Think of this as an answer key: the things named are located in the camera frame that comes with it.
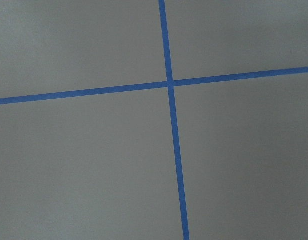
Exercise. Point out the brown paper table cover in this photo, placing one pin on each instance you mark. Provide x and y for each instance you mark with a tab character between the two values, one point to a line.
153	119

